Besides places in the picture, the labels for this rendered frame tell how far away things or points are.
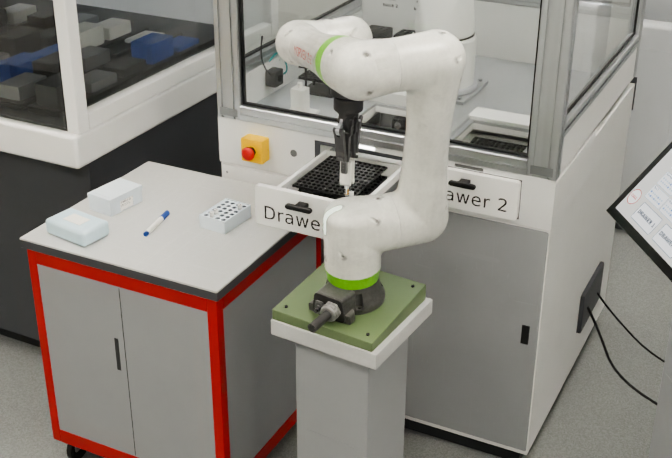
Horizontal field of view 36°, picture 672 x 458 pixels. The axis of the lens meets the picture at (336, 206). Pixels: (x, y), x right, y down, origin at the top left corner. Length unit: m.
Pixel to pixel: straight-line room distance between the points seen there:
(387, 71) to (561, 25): 0.65
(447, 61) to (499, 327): 1.07
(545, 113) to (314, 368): 0.85
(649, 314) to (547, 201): 1.39
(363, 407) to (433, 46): 0.86
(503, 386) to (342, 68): 1.32
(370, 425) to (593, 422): 1.13
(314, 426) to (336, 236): 0.52
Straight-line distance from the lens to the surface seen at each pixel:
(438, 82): 2.13
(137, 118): 3.35
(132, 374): 2.89
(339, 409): 2.50
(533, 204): 2.77
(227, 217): 2.83
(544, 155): 2.71
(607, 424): 3.46
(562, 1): 2.58
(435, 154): 2.24
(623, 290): 4.20
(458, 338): 3.04
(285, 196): 2.65
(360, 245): 2.29
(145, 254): 2.74
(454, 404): 3.17
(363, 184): 2.75
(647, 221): 2.44
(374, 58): 2.06
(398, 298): 2.44
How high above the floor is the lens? 2.05
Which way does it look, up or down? 26 degrees down
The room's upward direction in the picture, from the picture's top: straight up
